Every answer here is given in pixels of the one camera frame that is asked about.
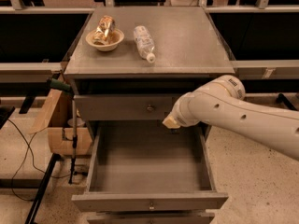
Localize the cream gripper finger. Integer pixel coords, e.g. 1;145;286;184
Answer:
163;114;180;129

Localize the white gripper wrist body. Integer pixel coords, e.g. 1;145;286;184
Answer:
171;92;199;127

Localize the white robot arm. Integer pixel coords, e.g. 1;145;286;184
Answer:
163;75;299;161

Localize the open middle drawer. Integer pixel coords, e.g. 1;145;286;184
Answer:
72;120;228;212

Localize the grey drawer cabinet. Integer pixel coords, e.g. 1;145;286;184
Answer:
65;7;233;224

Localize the closed top drawer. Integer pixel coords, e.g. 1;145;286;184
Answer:
75;94;178;121

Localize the bottom drawer front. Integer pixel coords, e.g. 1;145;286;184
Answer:
87;212;215;224

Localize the clear plastic water bottle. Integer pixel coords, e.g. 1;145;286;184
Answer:
134;25;156;63

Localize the beige bowl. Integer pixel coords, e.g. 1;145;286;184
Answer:
85;29;124;52

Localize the crumpled golden snack bag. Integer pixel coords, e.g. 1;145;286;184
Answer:
93;15;115;45

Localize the cardboard box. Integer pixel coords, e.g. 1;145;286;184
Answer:
30;88;93;156

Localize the black stand leg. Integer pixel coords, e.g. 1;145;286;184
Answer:
24;154;61;224

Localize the green handled grabber pole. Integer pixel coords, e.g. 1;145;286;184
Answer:
47;77;80;185

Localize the black floor cable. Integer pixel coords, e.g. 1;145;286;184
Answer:
7;119;72;202

